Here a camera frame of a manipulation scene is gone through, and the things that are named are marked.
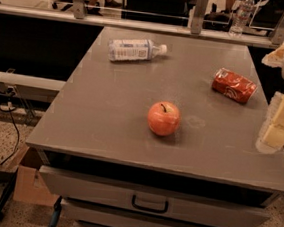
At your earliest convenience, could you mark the red coke can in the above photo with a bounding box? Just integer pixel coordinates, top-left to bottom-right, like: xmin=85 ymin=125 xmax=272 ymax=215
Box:
xmin=212 ymin=68 xmax=257 ymax=103

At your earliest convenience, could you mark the clear water bottle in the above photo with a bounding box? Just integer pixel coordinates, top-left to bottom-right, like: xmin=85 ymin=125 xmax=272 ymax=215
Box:
xmin=229 ymin=0 xmax=254 ymax=36

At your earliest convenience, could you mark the blue label plastic bottle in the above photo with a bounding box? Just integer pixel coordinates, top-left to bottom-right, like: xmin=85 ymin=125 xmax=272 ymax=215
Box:
xmin=108 ymin=39 xmax=167 ymax=62

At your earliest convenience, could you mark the red apple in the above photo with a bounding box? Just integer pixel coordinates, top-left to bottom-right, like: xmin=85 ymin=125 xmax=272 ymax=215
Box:
xmin=147 ymin=101 xmax=181 ymax=137

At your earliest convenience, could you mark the black cabinet in background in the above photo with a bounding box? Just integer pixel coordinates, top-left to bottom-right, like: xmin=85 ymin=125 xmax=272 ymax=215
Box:
xmin=121 ymin=0 xmax=189 ymax=26

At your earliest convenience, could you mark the grey top drawer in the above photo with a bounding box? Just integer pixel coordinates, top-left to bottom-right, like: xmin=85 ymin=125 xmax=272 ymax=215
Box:
xmin=39 ymin=165 xmax=269 ymax=227

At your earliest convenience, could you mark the grey drawer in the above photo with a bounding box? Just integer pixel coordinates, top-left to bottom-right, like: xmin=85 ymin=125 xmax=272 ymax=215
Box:
xmin=39 ymin=165 xmax=269 ymax=227
xmin=61 ymin=199 xmax=199 ymax=227

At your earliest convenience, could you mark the cardboard box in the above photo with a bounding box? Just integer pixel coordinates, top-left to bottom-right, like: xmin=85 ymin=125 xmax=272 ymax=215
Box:
xmin=13 ymin=148 xmax=58 ymax=206

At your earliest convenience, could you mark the metal railing frame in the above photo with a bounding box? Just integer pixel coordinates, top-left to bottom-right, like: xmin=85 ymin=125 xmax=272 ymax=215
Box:
xmin=0 ymin=0 xmax=284 ymax=49

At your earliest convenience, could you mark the black drawer handle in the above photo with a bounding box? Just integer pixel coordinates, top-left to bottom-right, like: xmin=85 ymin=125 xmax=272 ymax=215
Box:
xmin=131 ymin=195 xmax=169 ymax=214

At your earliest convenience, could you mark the black power cable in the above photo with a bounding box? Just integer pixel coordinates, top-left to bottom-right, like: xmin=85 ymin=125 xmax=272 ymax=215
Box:
xmin=0 ymin=0 xmax=34 ymax=175

